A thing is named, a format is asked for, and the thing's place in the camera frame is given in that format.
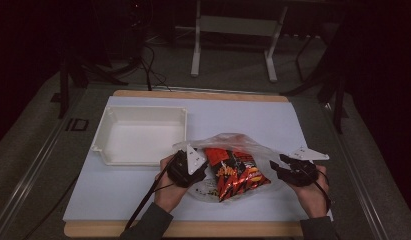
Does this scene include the person's left hand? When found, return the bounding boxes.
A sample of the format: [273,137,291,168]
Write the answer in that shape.
[154,154,189,214]

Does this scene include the white plastic bin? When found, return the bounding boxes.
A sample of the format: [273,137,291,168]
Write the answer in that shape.
[90,105,188,167]

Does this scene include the clear plastic bag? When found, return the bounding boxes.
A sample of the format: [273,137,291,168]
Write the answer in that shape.
[172,132,287,203]

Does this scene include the white metal stand frame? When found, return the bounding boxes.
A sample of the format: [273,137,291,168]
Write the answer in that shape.
[190,0,289,84]

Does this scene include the red chip packet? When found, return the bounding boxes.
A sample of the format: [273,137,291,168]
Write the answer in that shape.
[203,147,272,203]

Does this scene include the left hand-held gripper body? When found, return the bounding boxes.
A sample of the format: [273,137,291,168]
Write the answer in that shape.
[166,143,209,189]

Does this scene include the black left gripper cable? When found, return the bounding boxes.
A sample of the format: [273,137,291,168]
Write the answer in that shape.
[124,156,181,232]

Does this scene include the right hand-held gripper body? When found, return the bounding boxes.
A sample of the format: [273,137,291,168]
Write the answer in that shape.
[282,146,331,188]

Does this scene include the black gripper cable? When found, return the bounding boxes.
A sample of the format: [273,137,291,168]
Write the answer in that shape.
[311,168,333,213]
[124,156,181,232]

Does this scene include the black floor cables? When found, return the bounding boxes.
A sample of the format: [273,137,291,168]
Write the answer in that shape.
[137,41,172,92]

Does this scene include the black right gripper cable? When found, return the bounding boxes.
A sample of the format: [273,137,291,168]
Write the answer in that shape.
[311,168,333,213]

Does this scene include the black tripod stand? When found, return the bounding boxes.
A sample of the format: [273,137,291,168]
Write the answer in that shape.
[281,33,350,135]

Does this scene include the white table mat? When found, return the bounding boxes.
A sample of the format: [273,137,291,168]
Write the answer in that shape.
[62,95,334,223]

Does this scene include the person's right hand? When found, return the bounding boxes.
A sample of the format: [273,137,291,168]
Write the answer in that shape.
[288,164,331,219]

